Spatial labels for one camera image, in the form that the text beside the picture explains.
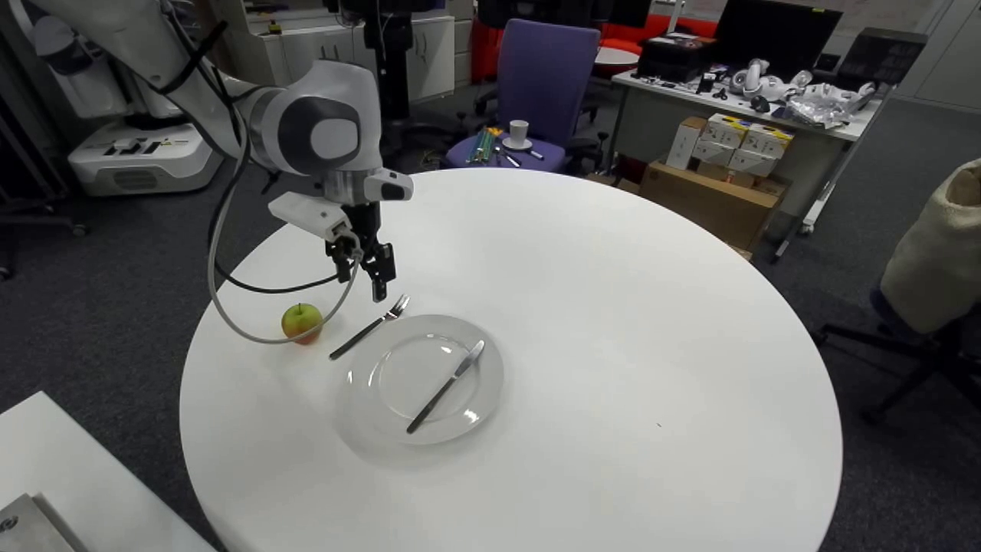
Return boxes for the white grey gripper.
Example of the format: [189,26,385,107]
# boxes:
[269,168,412,301]

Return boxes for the silver fork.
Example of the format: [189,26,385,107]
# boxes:
[329,295,411,361]

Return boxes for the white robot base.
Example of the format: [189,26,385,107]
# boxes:
[66,120,223,196]

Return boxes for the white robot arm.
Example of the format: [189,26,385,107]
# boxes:
[30,0,412,301]

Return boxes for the white round plate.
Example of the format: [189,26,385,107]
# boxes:
[331,313,504,451]

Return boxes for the green red apple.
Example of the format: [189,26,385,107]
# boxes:
[283,302,326,343]

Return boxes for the silver table knife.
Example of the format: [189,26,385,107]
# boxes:
[405,340,488,434]

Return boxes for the white mug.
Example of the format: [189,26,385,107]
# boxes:
[502,120,530,150]

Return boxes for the purple office chair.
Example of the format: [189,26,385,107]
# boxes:
[444,17,599,173]

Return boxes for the white side table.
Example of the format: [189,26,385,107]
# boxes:
[0,391,217,552]

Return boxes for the cardboard box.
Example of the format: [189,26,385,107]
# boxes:
[641,161,783,254]

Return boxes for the white desk with clutter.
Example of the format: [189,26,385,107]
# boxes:
[610,70,878,243]

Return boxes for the beige padded chair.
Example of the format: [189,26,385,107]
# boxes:
[819,159,981,419]

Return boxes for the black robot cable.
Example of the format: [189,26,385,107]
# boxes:
[206,150,360,346]

